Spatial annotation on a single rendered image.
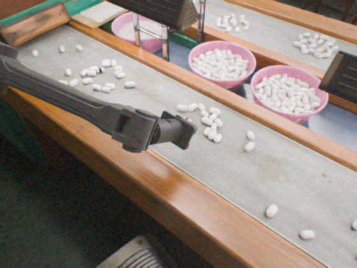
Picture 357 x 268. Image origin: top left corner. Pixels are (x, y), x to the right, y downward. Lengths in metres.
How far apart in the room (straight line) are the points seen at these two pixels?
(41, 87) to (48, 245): 1.10
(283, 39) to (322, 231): 0.88
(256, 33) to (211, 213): 0.92
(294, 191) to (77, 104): 0.60
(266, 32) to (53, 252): 1.47
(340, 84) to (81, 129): 0.70
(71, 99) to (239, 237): 0.48
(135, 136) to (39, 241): 1.18
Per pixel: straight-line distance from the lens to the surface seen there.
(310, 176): 0.87
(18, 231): 1.72
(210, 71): 1.11
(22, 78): 0.67
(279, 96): 1.06
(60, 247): 1.59
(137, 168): 0.77
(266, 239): 0.71
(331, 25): 1.52
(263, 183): 0.81
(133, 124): 0.54
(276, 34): 1.40
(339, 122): 1.15
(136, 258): 0.65
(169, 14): 0.76
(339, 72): 0.62
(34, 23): 1.35
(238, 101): 0.96
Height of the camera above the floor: 1.41
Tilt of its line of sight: 50 degrees down
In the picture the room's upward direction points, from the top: straight up
